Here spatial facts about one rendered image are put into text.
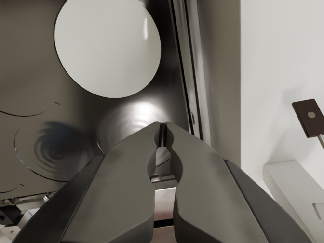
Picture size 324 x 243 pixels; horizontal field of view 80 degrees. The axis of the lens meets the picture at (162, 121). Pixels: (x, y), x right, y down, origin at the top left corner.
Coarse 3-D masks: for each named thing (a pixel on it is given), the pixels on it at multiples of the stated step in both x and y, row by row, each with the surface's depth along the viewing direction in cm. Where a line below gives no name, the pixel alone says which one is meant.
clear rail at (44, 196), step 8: (152, 176) 27; (160, 176) 27; (168, 176) 27; (48, 192) 29; (0, 200) 30; (8, 200) 29; (16, 200) 29; (24, 200) 29; (32, 200) 29; (40, 200) 29
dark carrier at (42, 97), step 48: (0, 0) 17; (48, 0) 17; (144, 0) 17; (0, 48) 19; (48, 48) 19; (0, 96) 21; (48, 96) 21; (96, 96) 21; (144, 96) 21; (0, 144) 24; (48, 144) 24; (96, 144) 24; (0, 192) 29
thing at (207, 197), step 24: (168, 144) 12; (192, 144) 10; (192, 168) 9; (216, 168) 9; (192, 192) 7; (216, 192) 8; (240, 192) 8; (192, 216) 7; (216, 216) 7; (240, 216) 7; (192, 240) 7; (216, 240) 6; (240, 240) 6; (264, 240) 6
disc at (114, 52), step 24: (72, 0) 17; (96, 0) 17; (120, 0) 17; (72, 24) 18; (96, 24) 18; (120, 24) 18; (144, 24) 18; (72, 48) 19; (96, 48) 19; (120, 48) 19; (144, 48) 19; (72, 72) 20; (96, 72) 20; (120, 72) 20; (144, 72) 20; (120, 96) 21
